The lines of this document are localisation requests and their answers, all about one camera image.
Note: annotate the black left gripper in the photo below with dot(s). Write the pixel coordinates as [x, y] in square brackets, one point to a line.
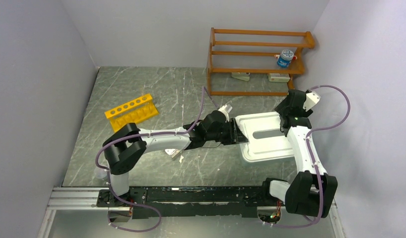
[235, 135]

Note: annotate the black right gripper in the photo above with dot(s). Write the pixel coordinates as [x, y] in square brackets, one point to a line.
[280, 108]

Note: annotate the white plastic bin lid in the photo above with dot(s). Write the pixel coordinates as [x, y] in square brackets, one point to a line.
[265, 142]

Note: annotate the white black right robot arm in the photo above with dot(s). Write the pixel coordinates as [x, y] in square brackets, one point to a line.
[312, 190]

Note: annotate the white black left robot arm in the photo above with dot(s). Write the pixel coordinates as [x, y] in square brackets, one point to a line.
[125, 147]

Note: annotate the small white box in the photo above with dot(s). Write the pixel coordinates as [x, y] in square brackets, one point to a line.
[279, 77]

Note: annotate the blue white labelled jar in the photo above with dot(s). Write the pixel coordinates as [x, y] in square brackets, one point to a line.
[285, 58]

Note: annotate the pale green soap dish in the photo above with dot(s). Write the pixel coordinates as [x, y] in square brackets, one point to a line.
[241, 76]

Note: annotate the clear plastic well plate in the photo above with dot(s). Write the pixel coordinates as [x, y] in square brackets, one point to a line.
[173, 153]

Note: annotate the orange wooden shelf rack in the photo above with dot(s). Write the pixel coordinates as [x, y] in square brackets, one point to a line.
[255, 52]

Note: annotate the yellow test tube rack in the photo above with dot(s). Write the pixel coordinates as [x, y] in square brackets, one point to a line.
[134, 111]

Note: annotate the clear glass beaker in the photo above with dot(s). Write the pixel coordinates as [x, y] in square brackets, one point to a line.
[100, 173]

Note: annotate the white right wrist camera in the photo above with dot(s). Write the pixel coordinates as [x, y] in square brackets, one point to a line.
[312, 99]

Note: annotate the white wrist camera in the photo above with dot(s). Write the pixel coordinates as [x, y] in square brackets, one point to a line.
[226, 109]
[312, 99]

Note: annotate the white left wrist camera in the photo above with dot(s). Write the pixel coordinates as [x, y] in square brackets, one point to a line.
[226, 109]

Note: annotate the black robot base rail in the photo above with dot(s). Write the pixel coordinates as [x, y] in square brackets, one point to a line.
[150, 202]

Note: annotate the aluminium extrusion frame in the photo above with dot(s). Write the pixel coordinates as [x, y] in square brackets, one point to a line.
[69, 198]

